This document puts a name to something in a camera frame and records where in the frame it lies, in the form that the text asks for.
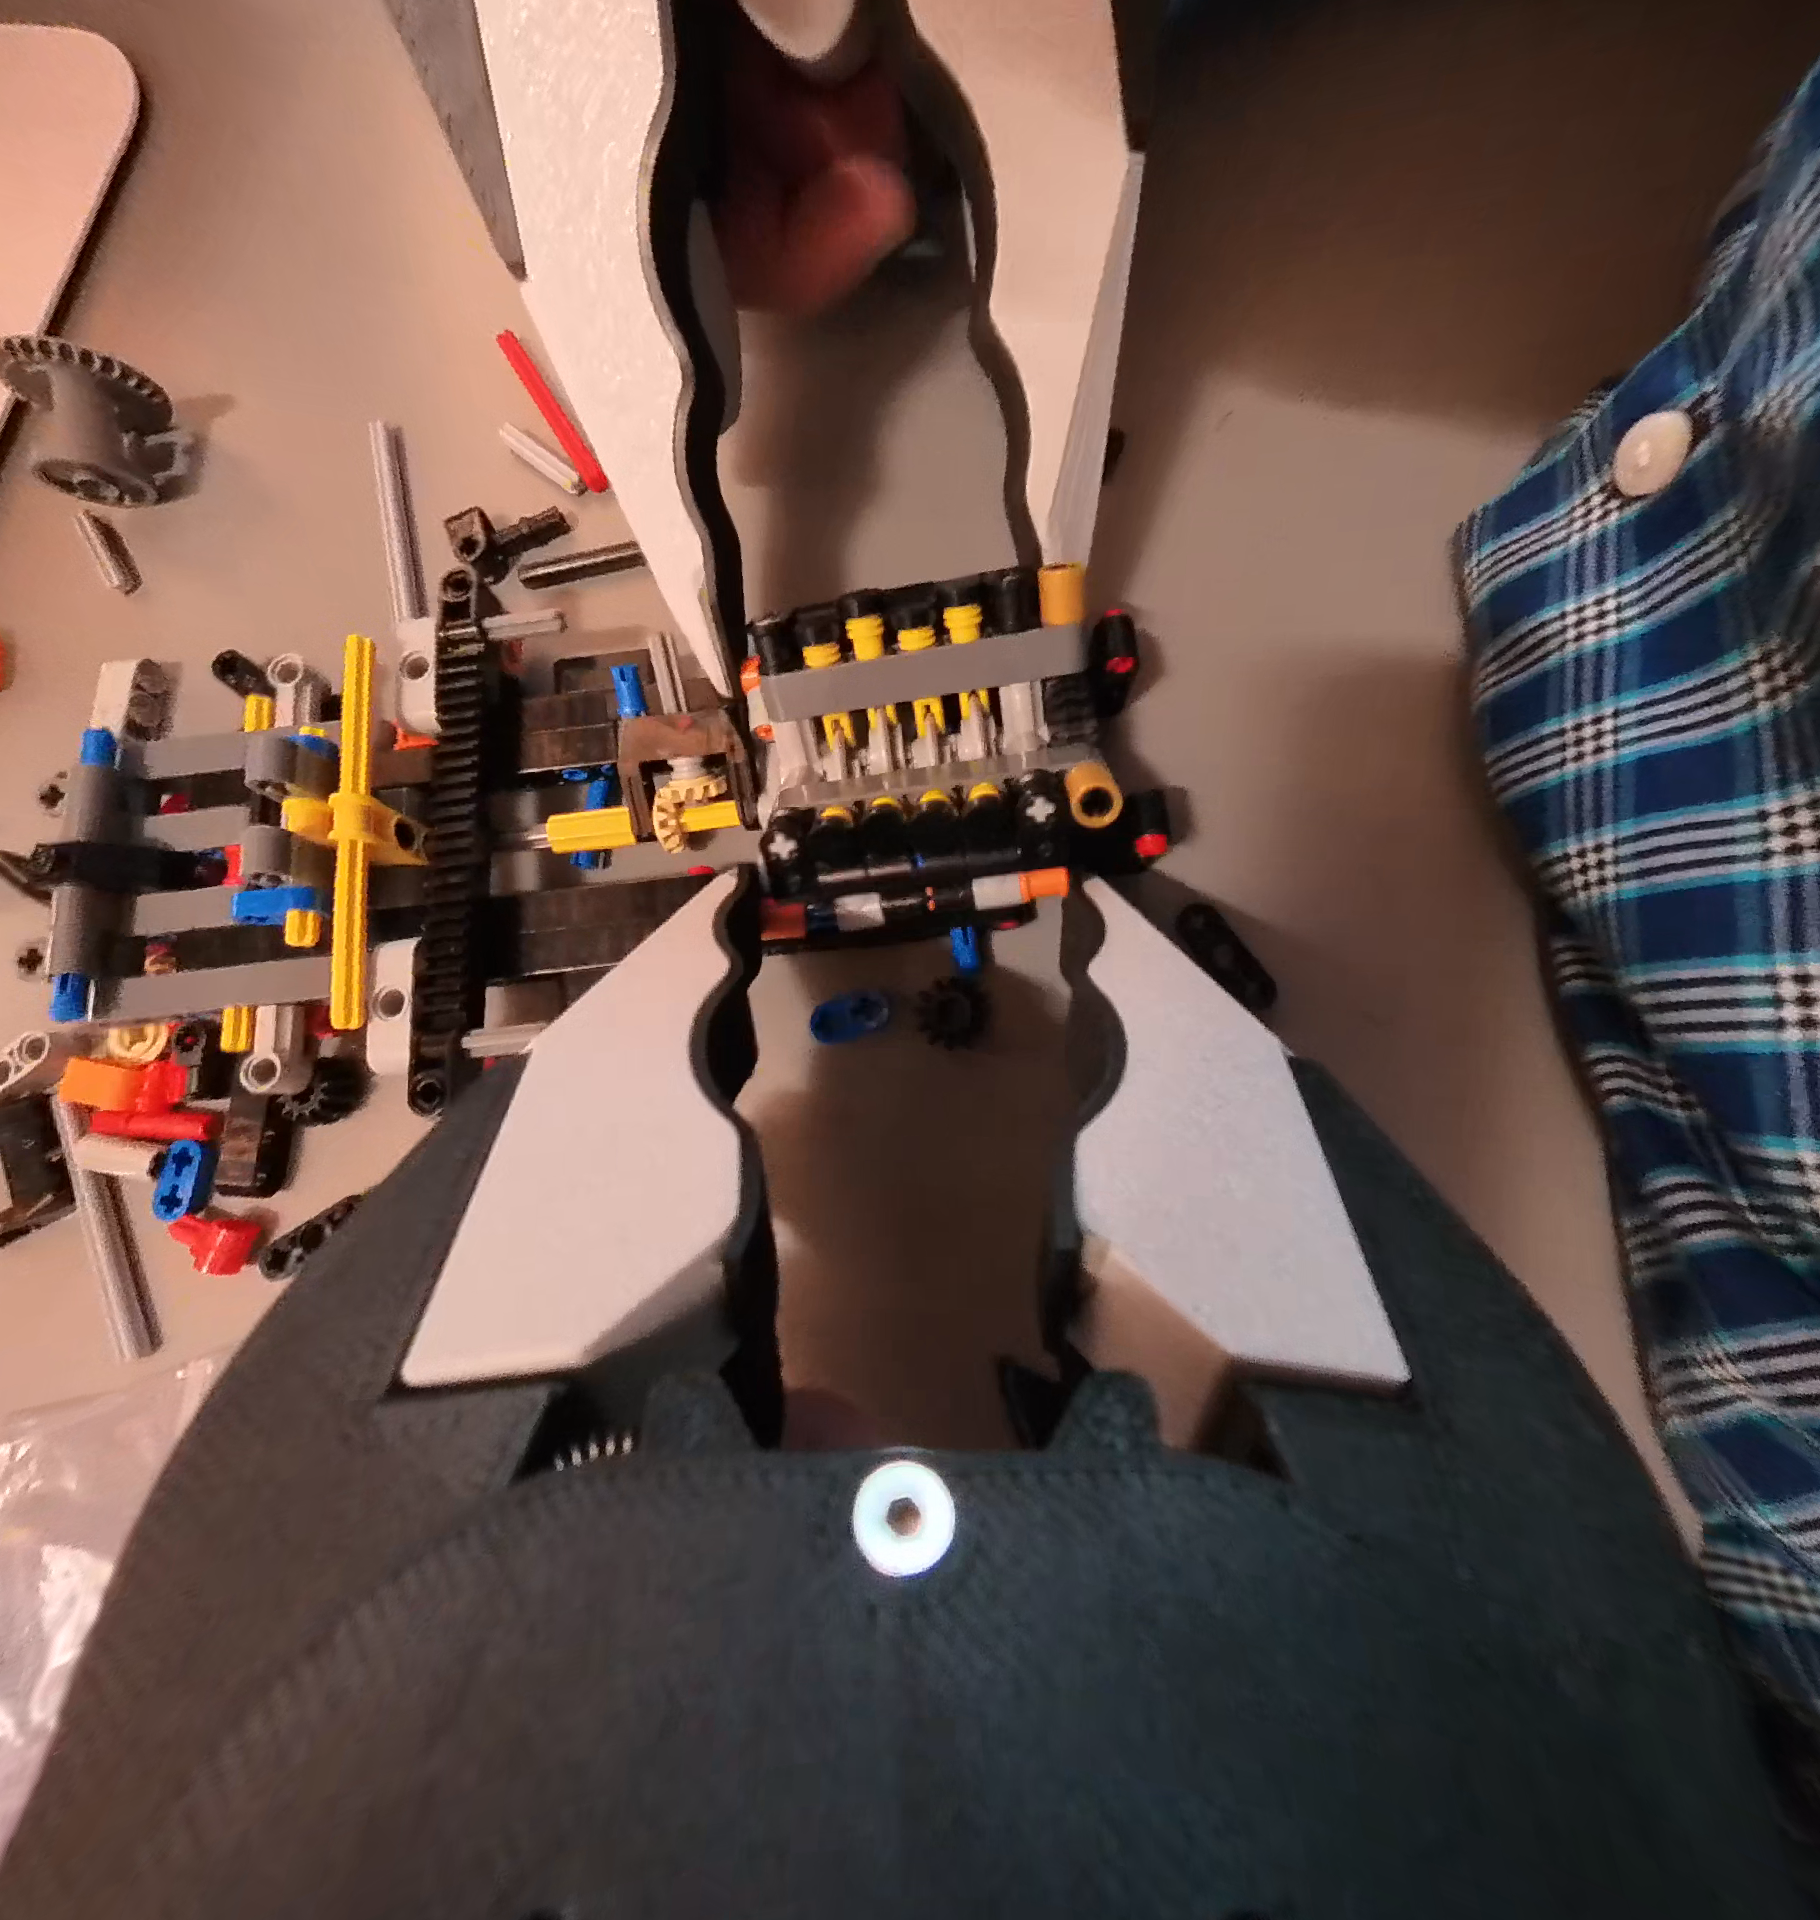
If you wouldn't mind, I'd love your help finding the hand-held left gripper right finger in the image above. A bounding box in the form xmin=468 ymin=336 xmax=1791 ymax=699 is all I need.
xmin=1049 ymin=876 xmax=1418 ymax=1445

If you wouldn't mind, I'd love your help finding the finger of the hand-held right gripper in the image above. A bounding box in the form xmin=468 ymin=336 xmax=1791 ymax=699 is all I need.
xmin=477 ymin=0 xmax=757 ymax=706
xmin=911 ymin=0 xmax=1147 ymax=582

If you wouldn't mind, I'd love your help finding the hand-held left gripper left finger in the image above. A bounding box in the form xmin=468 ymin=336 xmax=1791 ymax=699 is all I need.
xmin=396 ymin=867 xmax=786 ymax=1442

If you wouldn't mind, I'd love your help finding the lego car chassis assembly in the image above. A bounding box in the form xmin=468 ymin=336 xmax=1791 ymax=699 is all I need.
xmin=0 ymin=577 xmax=1177 ymax=1122

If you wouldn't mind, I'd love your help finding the red lego axle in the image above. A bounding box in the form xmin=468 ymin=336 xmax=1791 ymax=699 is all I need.
xmin=497 ymin=328 xmax=610 ymax=494

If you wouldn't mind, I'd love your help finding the black thin lego liftarm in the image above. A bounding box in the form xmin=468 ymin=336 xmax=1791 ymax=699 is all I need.
xmin=1170 ymin=897 xmax=1282 ymax=1011

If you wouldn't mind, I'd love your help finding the black lego pin connector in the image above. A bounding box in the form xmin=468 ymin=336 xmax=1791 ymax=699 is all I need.
xmin=443 ymin=503 xmax=571 ymax=581

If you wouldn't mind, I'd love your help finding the long grey lego axle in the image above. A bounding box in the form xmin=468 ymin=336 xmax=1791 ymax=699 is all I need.
xmin=365 ymin=422 xmax=430 ymax=627

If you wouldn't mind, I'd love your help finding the grey lego differential gear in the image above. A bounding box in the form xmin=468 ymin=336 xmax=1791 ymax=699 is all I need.
xmin=0 ymin=331 xmax=202 ymax=509

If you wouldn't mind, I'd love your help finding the thin grey lego axle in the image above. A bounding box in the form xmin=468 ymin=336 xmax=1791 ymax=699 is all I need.
xmin=46 ymin=1094 xmax=159 ymax=1363

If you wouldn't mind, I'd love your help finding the person's right hand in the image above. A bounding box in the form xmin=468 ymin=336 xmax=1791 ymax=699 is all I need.
xmin=720 ymin=42 xmax=918 ymax=312

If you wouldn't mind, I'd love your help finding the white rounded base board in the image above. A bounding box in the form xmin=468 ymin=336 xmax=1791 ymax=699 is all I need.
xmin=0 ymin=30 xmax=144 ymax=546

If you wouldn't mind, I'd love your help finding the person's plaid shirt torso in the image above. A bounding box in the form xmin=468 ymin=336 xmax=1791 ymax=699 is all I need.
xmin=1453 ymin=30 xmax=1820 ymax=1808

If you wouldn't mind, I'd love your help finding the empty clear plastic bag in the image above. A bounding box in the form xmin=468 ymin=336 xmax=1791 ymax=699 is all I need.
xmin=0 ymin=1357 xmax=252 ymax=1808

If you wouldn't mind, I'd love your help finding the black lego bracket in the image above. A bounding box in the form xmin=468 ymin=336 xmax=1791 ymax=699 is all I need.
xmin=0 ymin=1098 xmax=75 ymax=1259

